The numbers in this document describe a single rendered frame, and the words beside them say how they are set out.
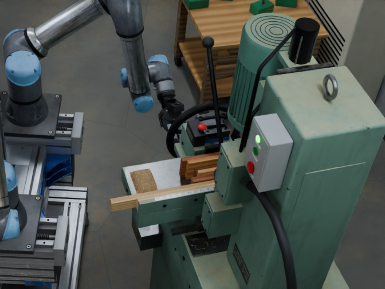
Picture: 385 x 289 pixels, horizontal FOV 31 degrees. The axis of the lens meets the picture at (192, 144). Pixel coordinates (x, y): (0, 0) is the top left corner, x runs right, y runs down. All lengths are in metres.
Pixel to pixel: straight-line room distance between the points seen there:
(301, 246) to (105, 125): 2.02
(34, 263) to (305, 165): 1.02
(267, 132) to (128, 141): 2.09
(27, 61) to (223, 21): 1.43
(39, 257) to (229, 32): 1.70
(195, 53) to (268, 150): 2.40
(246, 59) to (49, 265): 0.93
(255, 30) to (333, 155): 0.42
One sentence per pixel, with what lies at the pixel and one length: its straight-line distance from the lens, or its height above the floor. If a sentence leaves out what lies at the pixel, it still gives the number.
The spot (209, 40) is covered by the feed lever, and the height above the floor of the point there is 1.42.
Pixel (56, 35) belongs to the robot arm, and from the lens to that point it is 2.49.
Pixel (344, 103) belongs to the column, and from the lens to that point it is 1.65.
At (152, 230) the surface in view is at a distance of 2.45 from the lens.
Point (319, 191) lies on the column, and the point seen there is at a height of 1.33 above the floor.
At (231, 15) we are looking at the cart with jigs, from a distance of 3.64.
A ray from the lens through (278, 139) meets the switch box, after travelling 1.57.
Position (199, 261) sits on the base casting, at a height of 0.80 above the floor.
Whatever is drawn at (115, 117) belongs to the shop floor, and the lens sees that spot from 3.74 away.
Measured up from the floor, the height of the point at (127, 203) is 0.93.
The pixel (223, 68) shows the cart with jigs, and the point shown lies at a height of 0.20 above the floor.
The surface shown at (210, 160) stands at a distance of 2.20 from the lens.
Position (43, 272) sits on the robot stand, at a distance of 2.32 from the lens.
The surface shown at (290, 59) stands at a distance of 1.74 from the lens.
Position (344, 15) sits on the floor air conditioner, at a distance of 3.61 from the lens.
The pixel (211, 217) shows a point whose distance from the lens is 1.94.
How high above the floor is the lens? 2.55
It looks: 45 degrees down
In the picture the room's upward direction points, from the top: 8 degrees clockwise
